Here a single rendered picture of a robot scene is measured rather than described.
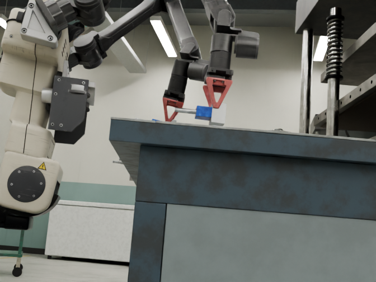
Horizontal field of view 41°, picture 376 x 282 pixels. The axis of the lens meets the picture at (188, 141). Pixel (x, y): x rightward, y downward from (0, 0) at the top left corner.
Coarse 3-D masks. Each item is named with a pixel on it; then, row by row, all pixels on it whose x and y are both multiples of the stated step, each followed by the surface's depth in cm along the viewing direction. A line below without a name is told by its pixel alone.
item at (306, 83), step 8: (304, 32) 289; (312, 32) 288; (304, 40) 288; (312, 40) 287; (304, 48) 287; (312, 48) 287; (304, 56) 286; (312, 56) 286; (304, 64) 285; (312, 64) 286; (304, 72) 284; (304, 80) 283; (304, 88) 282; (304, 96) 281; (304, 104) 280; (304, 112) 279; (304, 120) 279; (304, 128) 278
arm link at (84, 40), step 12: (144, 0) 197; (156, 0) 195; (132, 12) 192; (144, 12) 193; (156, 12) 197; (120, 24) 188; (132, 24) 191; (84, 36) 183; (96, 36) 182; (108, 36) 185; (120, 36) 189; (84, 48) 179; (108, 48) 187
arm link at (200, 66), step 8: (184, 48) 165; (192, 48) 164; (184, 56) 164; (192, 56) 163; (192, 64) 159; (200, 64) 158; (208, 64) 158; (192, 72) 158; (200, 72) 157; (200, 80) 159
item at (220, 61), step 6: (216, 54) 133; (222, 54) 133; (228, 54) 134; (210, 60) 134; (216, 60) 133; (222, 60) 132; (228, 60) 134; (210, 66) 133; (216, 66) 132; (222, 66) 132; (228, 66) 134; (210, 72) 130; (216, 72) 132; (222, 72) 131; (228, 72) 130; (204, 78) 138
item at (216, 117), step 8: (224, 104) 131; (184, 112) 132; (192, 112) 132; (200, 112) 130; (208, 112) 131; (216, 112) 130; (224, 112) 131; (208, 120) 134; (216, 120) 130; (224, 120) 130
